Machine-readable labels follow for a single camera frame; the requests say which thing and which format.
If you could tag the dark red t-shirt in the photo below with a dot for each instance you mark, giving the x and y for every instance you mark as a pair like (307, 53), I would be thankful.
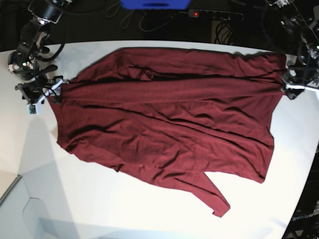
(168, 116)

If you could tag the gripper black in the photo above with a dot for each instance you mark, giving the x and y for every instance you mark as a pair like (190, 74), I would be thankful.
(302, 75)
(34, 85)

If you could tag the blue box at top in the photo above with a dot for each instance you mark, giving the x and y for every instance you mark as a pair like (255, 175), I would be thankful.
(155, 4)

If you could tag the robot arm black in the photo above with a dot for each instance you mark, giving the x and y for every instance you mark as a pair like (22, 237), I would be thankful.
(35, 33)
(300, 19)

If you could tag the black power strip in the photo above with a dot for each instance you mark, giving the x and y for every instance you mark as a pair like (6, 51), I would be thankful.
(215, 15)

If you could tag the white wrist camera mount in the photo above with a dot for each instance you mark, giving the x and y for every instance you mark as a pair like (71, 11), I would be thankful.
(35, 108)

